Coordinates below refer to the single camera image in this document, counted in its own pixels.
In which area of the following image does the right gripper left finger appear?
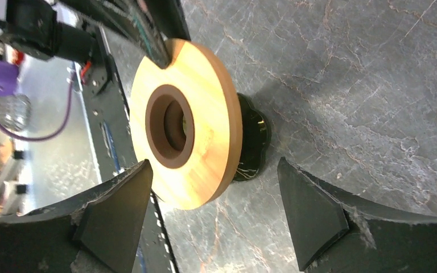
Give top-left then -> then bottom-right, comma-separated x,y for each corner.
0,160 -> 153,272

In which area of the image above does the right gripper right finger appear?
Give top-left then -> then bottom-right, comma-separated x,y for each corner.
277,158 -> 437,272

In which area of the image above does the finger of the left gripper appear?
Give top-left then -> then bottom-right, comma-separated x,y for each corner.
61,0 -> 191,69

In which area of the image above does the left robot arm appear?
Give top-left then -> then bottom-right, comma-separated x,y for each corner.
0,1 -> 191,68

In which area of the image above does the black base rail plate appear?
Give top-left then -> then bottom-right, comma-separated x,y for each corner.
78,23 -> 178,272

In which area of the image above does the dark glass carafe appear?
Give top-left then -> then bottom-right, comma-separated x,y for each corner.
233,93 -> 271,182

